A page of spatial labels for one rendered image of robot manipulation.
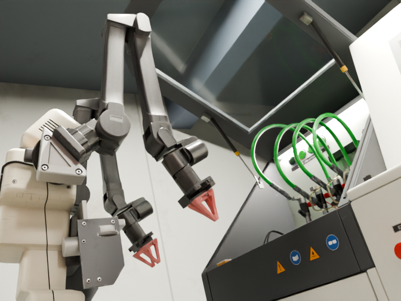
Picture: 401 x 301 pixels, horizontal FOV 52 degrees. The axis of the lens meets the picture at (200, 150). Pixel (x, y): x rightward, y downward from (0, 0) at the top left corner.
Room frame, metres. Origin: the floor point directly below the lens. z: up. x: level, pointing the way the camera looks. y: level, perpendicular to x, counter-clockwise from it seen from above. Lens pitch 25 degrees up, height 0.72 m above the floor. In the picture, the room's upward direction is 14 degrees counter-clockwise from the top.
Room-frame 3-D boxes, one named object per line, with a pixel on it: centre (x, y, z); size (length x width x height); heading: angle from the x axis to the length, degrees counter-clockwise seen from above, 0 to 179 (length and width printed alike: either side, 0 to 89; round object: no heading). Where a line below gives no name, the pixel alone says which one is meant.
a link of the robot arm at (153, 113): (0.95, 0.10, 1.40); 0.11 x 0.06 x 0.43; 33
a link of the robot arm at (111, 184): (1.31, 0.33, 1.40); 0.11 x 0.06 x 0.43; 33
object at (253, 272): (1.29, -0.12, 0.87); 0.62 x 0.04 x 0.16; 39
